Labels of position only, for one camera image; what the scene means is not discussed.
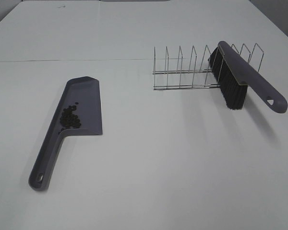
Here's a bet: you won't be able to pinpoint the pile of coffee beans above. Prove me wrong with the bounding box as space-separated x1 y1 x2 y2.
58 102 82 134

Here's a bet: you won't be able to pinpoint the chrome wire dish rack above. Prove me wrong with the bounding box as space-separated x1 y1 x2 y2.
153 44 254 91

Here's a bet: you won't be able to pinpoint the purple plastic dustpan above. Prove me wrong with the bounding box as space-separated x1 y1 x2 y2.
28 76 103 191

